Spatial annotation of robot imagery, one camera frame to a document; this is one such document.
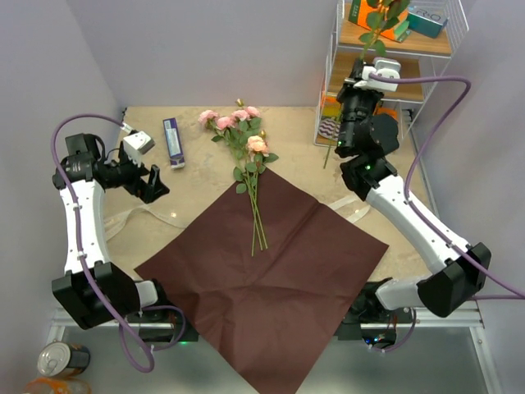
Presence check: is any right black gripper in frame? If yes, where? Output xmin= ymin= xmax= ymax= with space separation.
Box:
xmin=336 ymin=58 xmax=380 ymax=153

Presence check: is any white rose stem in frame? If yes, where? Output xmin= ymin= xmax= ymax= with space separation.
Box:
xmin=323 ymin=1 xmax=407 ymax=168

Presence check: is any beige printed ribbon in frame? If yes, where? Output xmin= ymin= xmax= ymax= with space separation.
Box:
xmin=102 ymin=194 xmax=372 ymax=243

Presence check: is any pink rose bouquet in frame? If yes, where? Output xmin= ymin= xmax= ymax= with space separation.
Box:
xmin=198 ymin=98 xmax=279 ymax=254

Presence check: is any red wrapping paper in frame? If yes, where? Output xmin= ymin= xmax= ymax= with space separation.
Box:
xmin=137 ymin=171 xmax=387 ymax=393

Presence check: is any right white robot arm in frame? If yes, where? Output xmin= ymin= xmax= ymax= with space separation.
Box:
xmin=335 ymin=58 xmax=491 ymax=323

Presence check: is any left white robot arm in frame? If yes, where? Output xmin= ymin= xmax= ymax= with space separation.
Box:
xmin=52 ymin=131 xmax=170 ymax=329

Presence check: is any orange box bottom shelf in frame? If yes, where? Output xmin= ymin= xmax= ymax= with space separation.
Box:
xmin=322 ymin=90 xmax=384 ymax=122

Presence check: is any orange box shelf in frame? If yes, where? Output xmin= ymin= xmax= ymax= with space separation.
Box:
xmin=348 ymin=0 xmax=410 ymax=41
xmin=322 ymin=90 xmax=384 ymax=122

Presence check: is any small orange packet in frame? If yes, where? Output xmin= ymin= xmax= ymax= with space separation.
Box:
xmin=373 ymin=107 xmax=398 ymax=123

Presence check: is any purple toothpaste box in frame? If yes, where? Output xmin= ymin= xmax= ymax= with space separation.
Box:
xmin=162 ymin=117 xmax=185 ymax=169

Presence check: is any purple wavy pattern cloth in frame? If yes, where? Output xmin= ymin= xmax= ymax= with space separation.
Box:
xmin=317 ymin=117 xmax=340 ymax=141

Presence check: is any green sponge stack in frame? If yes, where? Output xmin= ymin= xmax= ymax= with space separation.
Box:
xmin=393 ymin=18 xmax=411 ymax=43

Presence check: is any orange box top shelf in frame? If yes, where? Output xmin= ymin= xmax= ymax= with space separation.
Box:
xmin=348 ymin=0 xmax=410 ymax=41

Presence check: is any teal box top shelf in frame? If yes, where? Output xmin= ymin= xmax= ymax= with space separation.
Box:
xmin=407 ymin=6 xmax=448 ymax=39

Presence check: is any silver top tin can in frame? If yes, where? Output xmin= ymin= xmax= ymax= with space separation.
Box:
xmin=37 ymin=341 xmax=91 ymax=378

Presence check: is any orange plastic bottle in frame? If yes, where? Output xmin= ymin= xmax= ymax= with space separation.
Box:
xmin=22 ymin=378 xmax=92 ymax=394

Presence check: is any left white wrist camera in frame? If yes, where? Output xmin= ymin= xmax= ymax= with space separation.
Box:
xmin=123 ymin=131 xmax=155 ymax=167

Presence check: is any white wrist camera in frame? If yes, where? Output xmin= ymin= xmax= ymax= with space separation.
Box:
xmin=123 ymin=131 xmax=155 ymax=167
xmin=352 ymin=57 xmax=401 ymax=93

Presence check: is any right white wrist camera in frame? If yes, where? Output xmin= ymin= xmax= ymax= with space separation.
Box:
xmin=352 ymin=57 xmax=401 ymax=93

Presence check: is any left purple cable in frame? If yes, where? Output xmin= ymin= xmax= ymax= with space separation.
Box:
xmin=49 ymin=112 xmax=187 ymax=373

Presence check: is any white wire shelf rack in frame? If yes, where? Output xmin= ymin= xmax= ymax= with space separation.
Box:
xmin=313 ymin=1 xmax=469 ymax=146

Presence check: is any aluminium rail frame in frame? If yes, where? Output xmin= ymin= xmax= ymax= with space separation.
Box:
xmin=47 ymin=302 xmax=502 ymax=393

